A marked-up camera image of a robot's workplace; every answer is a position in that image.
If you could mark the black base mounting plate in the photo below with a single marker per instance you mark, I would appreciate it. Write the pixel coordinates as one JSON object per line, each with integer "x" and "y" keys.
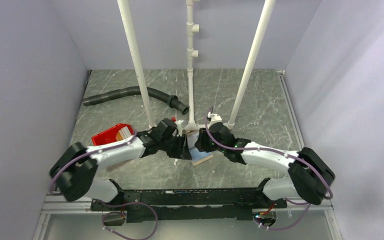
{"x": 141, "y": 205}

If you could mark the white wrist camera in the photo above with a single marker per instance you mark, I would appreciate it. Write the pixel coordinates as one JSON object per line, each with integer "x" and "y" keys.
{"x": 180, "y": 124}
{"x": 213, "y": 117}

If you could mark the white PVC pipe frame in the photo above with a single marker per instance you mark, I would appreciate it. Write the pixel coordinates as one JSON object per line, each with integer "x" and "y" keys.
{"x": 191, "y": 29}

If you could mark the aluminium extrusion rail frame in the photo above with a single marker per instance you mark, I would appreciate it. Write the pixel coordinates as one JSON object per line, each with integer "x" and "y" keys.
{"x": 190, "y": 166}

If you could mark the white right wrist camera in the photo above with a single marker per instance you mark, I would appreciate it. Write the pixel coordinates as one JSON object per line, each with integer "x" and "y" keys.
{"x": 213, "y": 117}

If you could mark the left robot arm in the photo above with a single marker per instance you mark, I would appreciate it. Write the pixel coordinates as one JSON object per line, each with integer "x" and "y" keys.
{"x": 74, "y": 172}

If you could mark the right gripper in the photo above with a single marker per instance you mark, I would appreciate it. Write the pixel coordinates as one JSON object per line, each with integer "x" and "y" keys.
{"x": 202, "y": 142}

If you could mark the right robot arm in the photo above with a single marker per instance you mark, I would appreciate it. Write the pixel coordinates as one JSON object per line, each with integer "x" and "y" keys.
{"x": 307, "y": 176}

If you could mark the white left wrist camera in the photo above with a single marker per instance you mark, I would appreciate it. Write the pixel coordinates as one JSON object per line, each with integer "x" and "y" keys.
{"x": 180, "y": 124}

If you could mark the red plastic bin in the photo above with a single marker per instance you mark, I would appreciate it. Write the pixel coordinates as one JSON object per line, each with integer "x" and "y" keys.
{"x": 108, "y": 136}

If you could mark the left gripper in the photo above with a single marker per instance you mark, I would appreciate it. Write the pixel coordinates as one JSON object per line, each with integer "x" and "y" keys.
{"x": 182, "y": 151}

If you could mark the white cards stack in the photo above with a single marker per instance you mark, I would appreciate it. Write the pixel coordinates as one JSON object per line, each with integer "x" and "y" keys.
{"x": 123, "y": 133}

